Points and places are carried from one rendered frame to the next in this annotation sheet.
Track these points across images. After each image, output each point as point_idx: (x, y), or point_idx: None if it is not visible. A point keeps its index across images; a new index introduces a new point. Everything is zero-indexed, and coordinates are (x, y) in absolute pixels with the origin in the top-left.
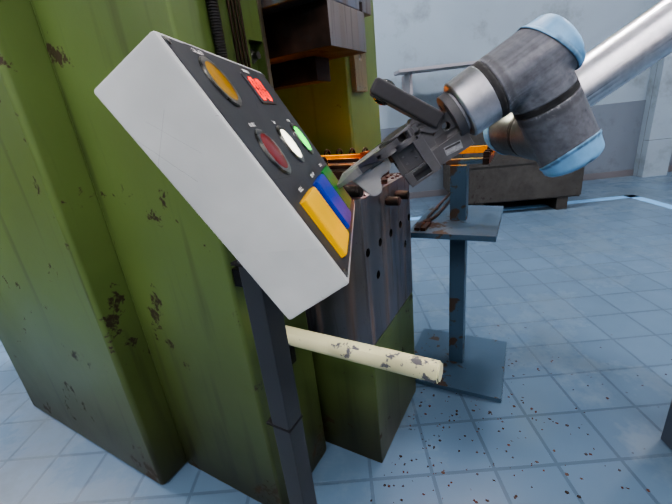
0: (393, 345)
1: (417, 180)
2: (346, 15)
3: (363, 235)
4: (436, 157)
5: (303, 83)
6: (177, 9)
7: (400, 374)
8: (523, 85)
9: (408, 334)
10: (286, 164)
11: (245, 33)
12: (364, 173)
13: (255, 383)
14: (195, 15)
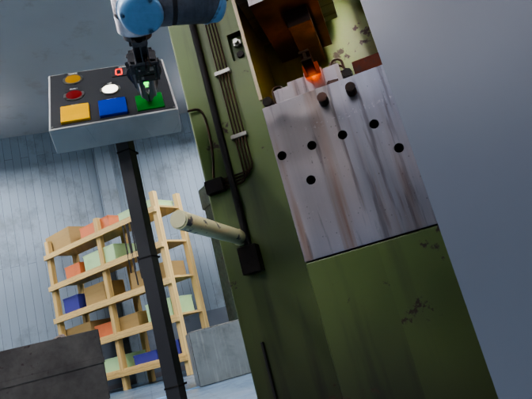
0: (375, 282)
1: (136, 78)
2: None
3: (271, 138)
4: (134, 61)
5: (294, 35)
6: (177, 47)
7: (416, 342)
8: (112, 3)
9: (444, 286)
10: (75, 97)
11: (224, 33)
12: (138, 87)
13: (229, 280)
14: (188, 44)
